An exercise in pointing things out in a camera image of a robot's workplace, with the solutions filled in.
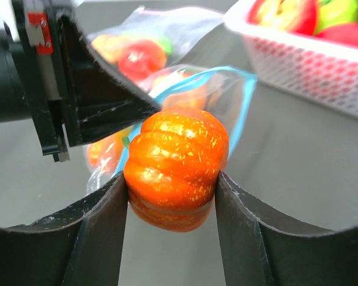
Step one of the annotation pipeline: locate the pink-zip clear bag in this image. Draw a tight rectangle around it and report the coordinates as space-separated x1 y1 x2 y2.
88 6 223 70

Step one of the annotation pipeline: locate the fake peach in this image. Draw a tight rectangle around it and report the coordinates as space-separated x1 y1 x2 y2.
149 72 207 110

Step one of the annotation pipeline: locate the red fake tomato in bag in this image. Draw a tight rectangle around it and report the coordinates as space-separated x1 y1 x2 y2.
118 39 167 81

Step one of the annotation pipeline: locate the orange fake ginger in bag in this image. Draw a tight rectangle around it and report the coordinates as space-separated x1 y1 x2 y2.
91 34 131 64

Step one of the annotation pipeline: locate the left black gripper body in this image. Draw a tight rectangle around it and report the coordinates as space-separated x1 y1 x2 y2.
10 1 87 162

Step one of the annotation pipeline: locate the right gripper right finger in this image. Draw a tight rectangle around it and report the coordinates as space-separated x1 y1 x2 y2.
215 173 358 285

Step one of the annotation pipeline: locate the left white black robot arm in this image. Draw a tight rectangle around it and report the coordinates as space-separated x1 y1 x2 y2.
0 1 161 162

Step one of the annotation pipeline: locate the green fake apple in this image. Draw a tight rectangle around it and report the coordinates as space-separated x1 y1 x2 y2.
315 0 358 34

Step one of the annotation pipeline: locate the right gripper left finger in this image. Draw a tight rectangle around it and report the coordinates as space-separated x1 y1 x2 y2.
0 173 128 285

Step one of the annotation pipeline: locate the blue-zip clear bag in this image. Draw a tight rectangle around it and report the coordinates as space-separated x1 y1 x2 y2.
84 64 257 194

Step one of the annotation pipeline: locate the red fake apple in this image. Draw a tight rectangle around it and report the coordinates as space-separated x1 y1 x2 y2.
247 0 318 36

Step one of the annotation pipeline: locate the white plastic basket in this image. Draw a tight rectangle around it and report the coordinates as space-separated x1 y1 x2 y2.
224 1 358 118

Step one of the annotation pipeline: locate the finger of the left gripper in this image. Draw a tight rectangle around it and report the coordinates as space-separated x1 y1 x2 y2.
57 15 161 147

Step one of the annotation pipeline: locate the orange fake pumpkin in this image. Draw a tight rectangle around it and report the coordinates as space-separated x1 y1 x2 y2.
124 107 229 232

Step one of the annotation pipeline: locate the green fake pepper in bag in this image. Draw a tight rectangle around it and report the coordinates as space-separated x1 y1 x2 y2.
157 35 173 55

